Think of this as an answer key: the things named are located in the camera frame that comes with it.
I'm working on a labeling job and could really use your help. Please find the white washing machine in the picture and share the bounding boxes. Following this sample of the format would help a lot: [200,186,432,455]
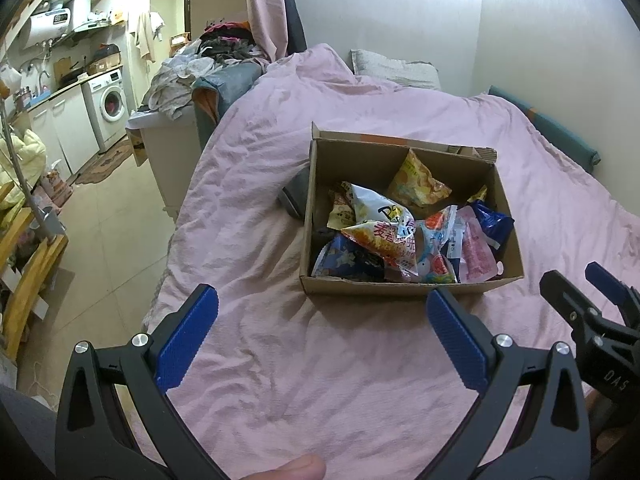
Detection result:
[81,67,132,153]

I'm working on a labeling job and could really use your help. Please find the pink hanging sheet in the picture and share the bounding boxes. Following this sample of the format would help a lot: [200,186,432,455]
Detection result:
[245,0,291,61]

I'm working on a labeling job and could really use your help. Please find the white patterned cloth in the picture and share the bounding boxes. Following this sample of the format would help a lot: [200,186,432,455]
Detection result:
[147,52,216,121]

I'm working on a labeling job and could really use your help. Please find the pink clear snack packet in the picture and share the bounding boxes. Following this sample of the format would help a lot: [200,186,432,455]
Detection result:
[457,205,501,281]

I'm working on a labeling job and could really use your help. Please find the grey pillow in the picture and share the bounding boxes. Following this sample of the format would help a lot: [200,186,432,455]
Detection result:
[350,49,442,91]

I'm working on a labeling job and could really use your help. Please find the orange red snack packet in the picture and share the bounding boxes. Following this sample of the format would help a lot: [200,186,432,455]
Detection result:
[341,220,418,281]

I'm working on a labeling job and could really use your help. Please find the person's left hand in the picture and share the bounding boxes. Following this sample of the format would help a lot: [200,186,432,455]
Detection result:
[239,454,327,480]

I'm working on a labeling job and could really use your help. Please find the pink blanket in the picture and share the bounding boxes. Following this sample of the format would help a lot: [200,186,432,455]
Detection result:
[140,44,640,480]

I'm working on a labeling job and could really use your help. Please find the brown storage box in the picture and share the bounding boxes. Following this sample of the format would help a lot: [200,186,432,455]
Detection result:
[87,44,122,76]

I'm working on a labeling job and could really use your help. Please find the pile of dark clothes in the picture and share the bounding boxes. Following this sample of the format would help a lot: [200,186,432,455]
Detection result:
[197,20,263,63]

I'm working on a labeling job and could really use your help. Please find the brown cardboard box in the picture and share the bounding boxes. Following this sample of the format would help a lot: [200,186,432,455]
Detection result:
[299,121,525,297]

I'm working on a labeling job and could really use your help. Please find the teal bolster cushion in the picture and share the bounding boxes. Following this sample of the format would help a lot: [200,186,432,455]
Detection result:
[487,85,602,173]

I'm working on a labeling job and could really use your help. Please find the dark upright panel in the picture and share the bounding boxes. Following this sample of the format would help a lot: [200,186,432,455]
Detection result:
[276,0,307,56]

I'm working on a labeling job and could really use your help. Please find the wooden rack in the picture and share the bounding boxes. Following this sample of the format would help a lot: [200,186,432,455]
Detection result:
[0,182,70,361]

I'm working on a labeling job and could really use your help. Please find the dark blue snack packet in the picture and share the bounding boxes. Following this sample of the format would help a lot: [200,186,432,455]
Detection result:
[470,199,516,251]

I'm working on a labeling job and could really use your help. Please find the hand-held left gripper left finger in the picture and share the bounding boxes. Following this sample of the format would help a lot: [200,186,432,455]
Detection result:
[54,283,231,480]

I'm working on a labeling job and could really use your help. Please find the wooden staircase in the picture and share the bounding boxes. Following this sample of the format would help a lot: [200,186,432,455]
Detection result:
[0,0,66,46]

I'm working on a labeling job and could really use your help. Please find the white water heater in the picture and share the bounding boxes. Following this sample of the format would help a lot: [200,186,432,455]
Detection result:
[21,0,93,51]

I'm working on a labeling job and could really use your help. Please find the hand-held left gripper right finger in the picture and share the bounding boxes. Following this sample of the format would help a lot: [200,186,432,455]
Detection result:
[415,286,593,480]

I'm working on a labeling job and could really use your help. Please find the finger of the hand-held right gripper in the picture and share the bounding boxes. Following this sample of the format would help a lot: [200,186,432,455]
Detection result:
[585,261,640,321]
[539,270,603,341]

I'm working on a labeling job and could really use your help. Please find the light blue snack packet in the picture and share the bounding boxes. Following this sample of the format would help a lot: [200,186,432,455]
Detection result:
[415,205,458,283]

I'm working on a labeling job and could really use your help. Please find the white kitchen cabinets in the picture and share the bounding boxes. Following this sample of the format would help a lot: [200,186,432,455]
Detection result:
[27,85,101,173]

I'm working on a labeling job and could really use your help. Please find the hanging white towel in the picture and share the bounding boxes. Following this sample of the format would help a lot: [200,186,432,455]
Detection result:
[135,10,165,63]

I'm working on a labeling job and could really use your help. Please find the pale yellow duvet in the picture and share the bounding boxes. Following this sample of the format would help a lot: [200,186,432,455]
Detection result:
[0,127,48,201]

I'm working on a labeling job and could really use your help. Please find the patterned floor rug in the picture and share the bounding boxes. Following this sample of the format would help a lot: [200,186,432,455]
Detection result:
[75,137,133,186]

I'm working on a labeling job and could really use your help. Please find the white chest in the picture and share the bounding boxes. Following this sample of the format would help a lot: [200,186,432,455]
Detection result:
[125,107,201,221]

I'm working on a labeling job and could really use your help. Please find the cream noodle snack packet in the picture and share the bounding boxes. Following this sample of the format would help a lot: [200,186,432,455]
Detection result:
[327,182,358,231]

